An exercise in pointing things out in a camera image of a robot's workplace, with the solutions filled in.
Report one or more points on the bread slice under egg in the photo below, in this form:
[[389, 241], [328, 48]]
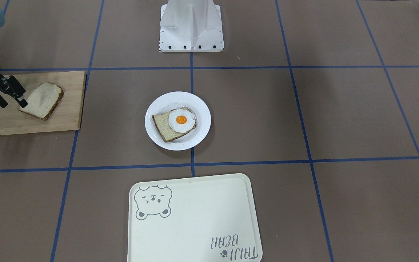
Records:
[[166, 133]]

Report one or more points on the white round plate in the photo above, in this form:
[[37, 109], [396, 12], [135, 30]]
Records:
[[177, 100]]

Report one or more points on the fried egg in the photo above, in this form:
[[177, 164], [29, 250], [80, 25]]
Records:
[[182, 121]]

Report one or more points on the bread slice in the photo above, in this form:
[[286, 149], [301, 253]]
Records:
[[166, 133], [43, 100]]

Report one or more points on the cream bear serving tray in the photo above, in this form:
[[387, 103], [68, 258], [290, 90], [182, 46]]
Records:
[[198, 219]]

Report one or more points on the white camera mast base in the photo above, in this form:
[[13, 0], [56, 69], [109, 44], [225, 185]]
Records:
[[191, 26]]

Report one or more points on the wooden cutting board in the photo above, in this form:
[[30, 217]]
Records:
[[65, 117]]

